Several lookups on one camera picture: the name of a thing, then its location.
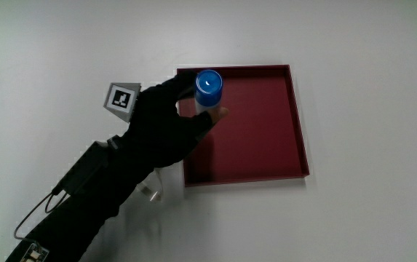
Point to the person's left hand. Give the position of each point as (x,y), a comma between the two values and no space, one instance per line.
(157,127)

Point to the blue capped glue bottle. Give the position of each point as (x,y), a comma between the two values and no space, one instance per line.
(208,91)

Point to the dark red square plate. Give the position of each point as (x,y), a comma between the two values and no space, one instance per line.
(259,127)

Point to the person's left forearm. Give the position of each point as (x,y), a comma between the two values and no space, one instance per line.
(80,222)

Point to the clear plastic piece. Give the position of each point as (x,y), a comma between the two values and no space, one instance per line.
(153,191)

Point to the black wrist sensor box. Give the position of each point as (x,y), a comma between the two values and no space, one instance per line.
(84,169)

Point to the small circuit board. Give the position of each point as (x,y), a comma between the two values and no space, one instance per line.
(33,254)

